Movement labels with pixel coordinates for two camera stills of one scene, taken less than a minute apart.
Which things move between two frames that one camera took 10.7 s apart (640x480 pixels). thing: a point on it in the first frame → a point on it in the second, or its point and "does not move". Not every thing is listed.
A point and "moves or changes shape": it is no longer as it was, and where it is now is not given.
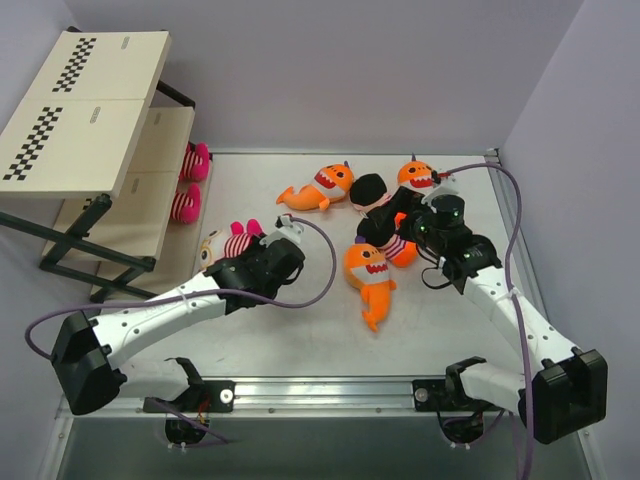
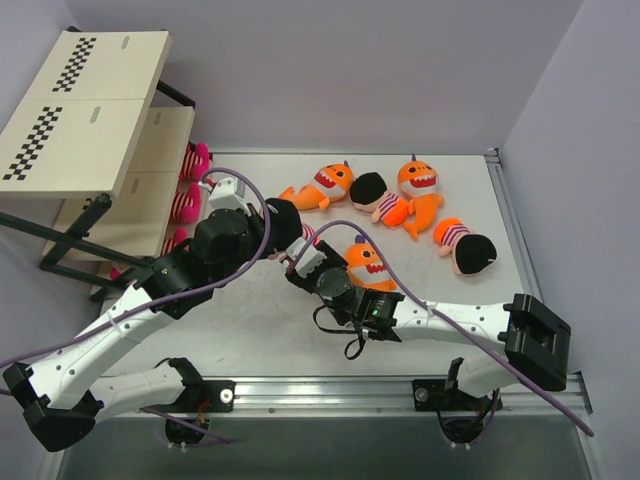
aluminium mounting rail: [274, 399] does not move
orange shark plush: [331, 183] does not move
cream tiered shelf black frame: [97, 131] does not move
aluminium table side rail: [512, 219] does not move
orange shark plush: [366, 269] does not move
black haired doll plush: [377, 228] → [286, 227]
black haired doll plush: [368, 192] does not move
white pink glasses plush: [217, 247] moves or changes shape
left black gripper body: [220, 267] → [270, 232]
